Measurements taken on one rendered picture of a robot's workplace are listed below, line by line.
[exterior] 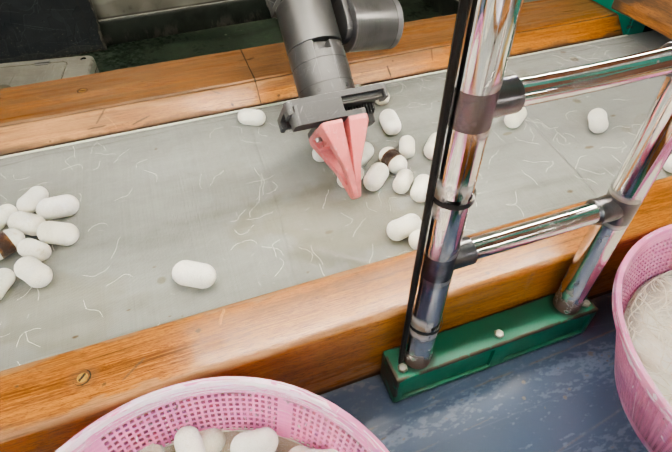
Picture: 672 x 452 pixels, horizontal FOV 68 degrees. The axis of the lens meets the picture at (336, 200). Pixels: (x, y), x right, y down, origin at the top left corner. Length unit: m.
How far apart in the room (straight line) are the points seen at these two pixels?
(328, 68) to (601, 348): 0.36
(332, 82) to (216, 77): 0.23
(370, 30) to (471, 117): 0.30
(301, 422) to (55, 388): 0.17
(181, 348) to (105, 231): 0.18
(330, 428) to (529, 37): 0.64
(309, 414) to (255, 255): 0.16
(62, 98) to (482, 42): 0.56
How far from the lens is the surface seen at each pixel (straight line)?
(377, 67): 0.71
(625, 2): 0.87
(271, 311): 0.40
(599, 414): 0.51
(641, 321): 0.51
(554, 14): 0.90
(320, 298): 0.40
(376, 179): 0.51
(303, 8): 0.51
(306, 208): 0.51
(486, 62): 0.24
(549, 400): 0.50
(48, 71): 1.45
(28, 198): 0.58
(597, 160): 0.63
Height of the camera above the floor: 1.10
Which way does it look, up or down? 44 degrees down
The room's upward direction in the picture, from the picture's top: straight up
